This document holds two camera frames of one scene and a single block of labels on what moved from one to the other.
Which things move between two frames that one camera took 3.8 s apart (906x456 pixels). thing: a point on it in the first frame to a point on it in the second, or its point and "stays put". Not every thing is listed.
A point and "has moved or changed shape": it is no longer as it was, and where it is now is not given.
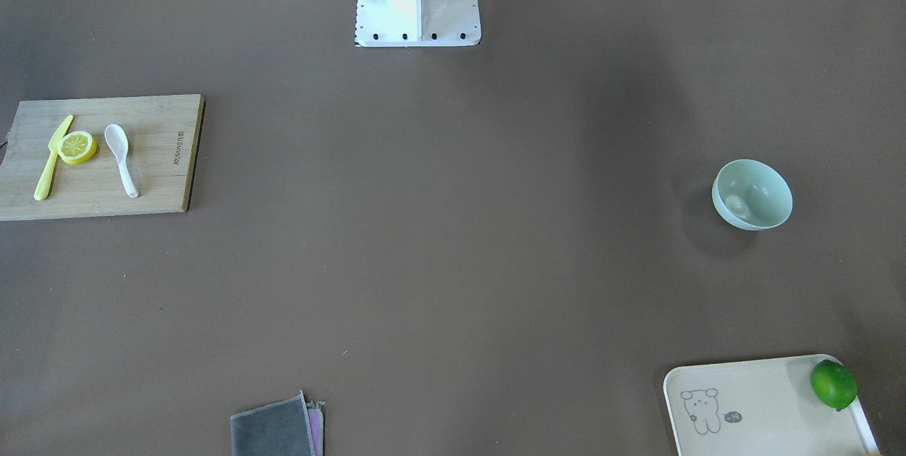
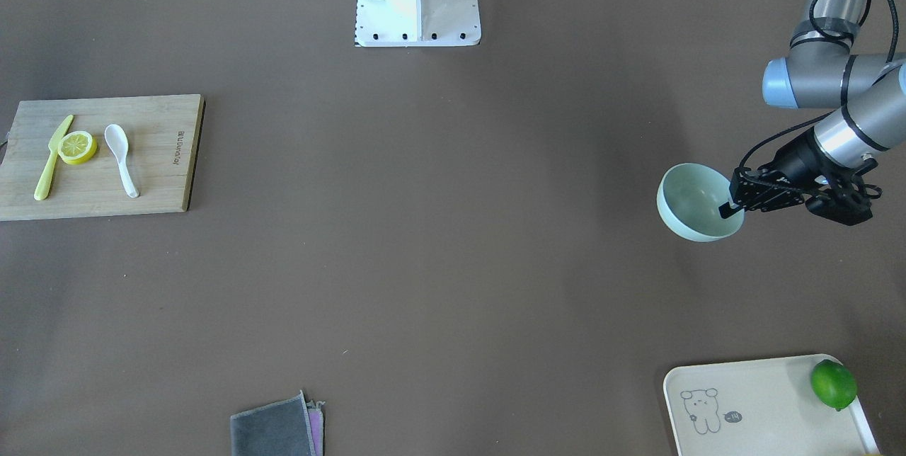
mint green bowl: (751, 195) has moved or changed shape
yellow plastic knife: (44, 185) stays put
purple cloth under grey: (315, 412) stays put
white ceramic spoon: (117, 140) stays put
